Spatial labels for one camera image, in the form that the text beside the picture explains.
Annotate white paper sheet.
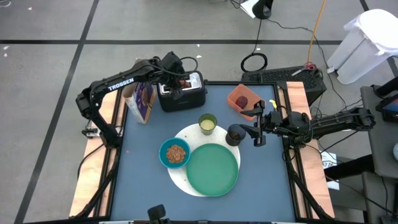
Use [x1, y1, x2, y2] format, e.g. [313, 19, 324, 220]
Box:
[239, 0, 261, 19]

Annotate white woven round placemat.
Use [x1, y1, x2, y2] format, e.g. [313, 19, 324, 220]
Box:
[167, 123, 242, 197]

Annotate yellow cable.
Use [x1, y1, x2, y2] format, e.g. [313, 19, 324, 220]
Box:
[307, 0, 327, 63]

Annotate black tablet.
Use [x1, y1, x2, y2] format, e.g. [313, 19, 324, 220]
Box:
[375, 93, 398, 123]

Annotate green round plate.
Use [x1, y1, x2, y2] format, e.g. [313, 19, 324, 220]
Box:
[185, 142, 239, 197]

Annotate black mesh cup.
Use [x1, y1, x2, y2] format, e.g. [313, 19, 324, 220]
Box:
[225, 123, 247, 147]

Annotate orange plastic bin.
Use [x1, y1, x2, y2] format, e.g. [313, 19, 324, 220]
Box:
[227, 83, 265, 121]

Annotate brown cereal flakes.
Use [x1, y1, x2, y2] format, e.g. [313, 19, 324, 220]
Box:
[166, 144, 187, 164]

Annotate light wooden side board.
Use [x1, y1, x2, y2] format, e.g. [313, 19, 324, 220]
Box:
[278, 81, 336, 218]
[68, 81, 128, 218]

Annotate black perforated computer case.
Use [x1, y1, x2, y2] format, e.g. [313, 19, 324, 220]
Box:
[241, 64, 328, 106]

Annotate black rounded object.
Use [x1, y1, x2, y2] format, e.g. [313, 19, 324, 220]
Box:
[147, 204, 170, 224]

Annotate grey side cabinet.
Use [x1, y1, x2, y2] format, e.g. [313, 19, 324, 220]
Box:
[360, 85, 398, 224]

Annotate black rounded floor stand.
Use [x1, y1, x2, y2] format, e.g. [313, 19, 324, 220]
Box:
[251, 0, 275, 20]

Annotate black table frame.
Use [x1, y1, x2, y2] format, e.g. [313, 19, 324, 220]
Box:
[74, 70, 335, 224]

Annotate dark red apple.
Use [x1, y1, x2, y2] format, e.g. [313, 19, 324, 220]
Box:
[235, 95, 249, 110]

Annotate black two-slot toaster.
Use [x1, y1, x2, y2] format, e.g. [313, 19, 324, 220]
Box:
[157, 70, 208, 113]

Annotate purple cereal box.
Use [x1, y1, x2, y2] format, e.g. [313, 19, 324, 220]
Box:
[121, 81, 157, 124]

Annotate white trash bin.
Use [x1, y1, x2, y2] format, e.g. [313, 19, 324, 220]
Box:
[326, 8, 398, 85]

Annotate black coiled cable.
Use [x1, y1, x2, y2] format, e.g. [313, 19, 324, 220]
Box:
[240, 18, 269, 73]

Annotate white printed floor paper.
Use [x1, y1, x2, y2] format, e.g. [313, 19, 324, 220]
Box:
[320, 150, 341, 190]

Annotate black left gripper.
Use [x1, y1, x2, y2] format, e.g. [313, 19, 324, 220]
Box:
[159, 51, 186, 100]

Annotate teal blue bowl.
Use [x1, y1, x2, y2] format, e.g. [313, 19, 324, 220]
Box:
[159, 138, 192, 170]

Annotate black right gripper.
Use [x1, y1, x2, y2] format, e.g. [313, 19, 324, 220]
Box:
[239, 100, 292, 147]

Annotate red-handled scissors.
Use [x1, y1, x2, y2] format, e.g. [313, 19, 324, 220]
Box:
[290, 61, 315, 77]

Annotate green glass cup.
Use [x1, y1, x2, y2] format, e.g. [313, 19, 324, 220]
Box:
[198, 113, 218, 136]

